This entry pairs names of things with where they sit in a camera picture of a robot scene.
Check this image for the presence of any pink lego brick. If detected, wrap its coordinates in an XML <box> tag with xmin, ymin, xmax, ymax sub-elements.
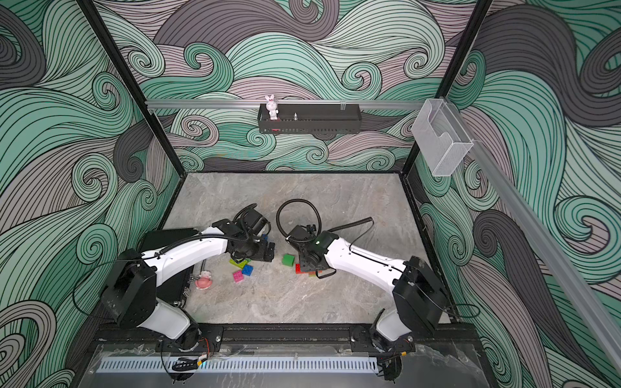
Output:
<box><xmin>233</xmin><ymin>270</ymin><xmax>244</xmax><ymax>283</ymax></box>

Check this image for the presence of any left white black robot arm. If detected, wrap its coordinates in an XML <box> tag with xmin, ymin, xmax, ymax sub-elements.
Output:
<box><xmin>100</xmin><ymin>204</ymin><xmax>275</xmax><ymax>352</ymax></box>

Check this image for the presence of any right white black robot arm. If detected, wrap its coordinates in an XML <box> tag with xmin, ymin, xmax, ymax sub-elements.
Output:
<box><xmin>286</xmin><ymin>226</ymin><xmax>449</xmax><ymax>351</ymax></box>

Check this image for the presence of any lime long lego brick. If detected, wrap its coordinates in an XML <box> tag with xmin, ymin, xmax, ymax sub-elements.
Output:
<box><xmin>229</xmin><ymin>259</ymin><xmax>249</xmax><ymax>269</ymax></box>

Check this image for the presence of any blue lego brick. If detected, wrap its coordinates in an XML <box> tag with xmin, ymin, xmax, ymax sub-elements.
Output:
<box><xmin>242</xmin><ymin>264</ymin><xmax>254</xmax><ymax>276</ymax></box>

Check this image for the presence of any green lego brick right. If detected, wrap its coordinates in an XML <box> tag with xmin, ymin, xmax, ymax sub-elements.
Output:
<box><xmin>281</xmin><ymin>254</ymin><xmax>295</xmax><ymax>267</ymax></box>

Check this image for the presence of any pink toy figure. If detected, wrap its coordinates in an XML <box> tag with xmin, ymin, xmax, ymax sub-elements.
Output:
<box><xmin>194</xmin><ymin>271</ymin><xmax>213</xmax><ymax>290</ymax></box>

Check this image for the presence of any black box on table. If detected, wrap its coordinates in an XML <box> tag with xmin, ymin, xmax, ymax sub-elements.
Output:
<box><xmin>130</xmin><ymin>229</ymin><xmax>200</xmax><ymax>307</ymax></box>

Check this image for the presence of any white pink bunny figurine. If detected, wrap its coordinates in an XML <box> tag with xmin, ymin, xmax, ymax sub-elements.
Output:
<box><xmin>265</xmin><ymin>95</ymin><xmax>279</xmax><ymax>121</ymax></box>

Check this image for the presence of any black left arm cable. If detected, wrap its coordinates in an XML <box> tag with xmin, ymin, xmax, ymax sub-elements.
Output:
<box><xmin>231</xmin><ymin>203</ymin><xmax>272</xmax><ymax>239</ymax></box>

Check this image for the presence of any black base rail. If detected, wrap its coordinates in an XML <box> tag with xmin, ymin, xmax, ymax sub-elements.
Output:
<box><xmin>88</xmin><ymin>323</ymin><xmax>483</xmax><ymax>355</ymax></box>

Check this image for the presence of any white slotted cable duct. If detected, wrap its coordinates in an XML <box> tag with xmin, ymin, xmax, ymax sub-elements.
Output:
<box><xmin>95</xmin><ymin>356</ymin><xmax>378</xmax><ymax>374</ymax></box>

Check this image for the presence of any black wall shelf tray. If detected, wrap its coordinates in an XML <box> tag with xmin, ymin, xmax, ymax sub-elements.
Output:
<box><xmin>257</xmin><ymin>103</ymin><xmax>362</xmax><ymax>136</ymax></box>

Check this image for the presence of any aluminium rail back wall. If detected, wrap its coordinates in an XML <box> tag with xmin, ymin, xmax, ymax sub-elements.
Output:
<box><xmin>145</xmin><ymin>99</ymin><xmax>425</xmax><ymax>111</ymax></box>

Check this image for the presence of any aluminium rail wall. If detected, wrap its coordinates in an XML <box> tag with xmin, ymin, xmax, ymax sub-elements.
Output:
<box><xmin>443</xmin><ymin>99</ymin><xmax>620</xmax><ymax>371</ymax></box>
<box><xmin>145</xmin><ymin>99</ymin><xmax>425</xmax><ymax>111</ymax></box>

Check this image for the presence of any clear plastic wall bin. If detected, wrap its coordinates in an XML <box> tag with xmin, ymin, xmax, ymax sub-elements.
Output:
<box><xmin>412</xmin><ymin>99</ymin><xmax>473</xmax><ymax>177</ymax></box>

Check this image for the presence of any aluminium rail right wall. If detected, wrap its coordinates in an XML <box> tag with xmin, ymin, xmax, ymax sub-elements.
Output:
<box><xmin>443</xmin><ymin>99</ymin><xmax>620</xmax><ymax>371</ymax></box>

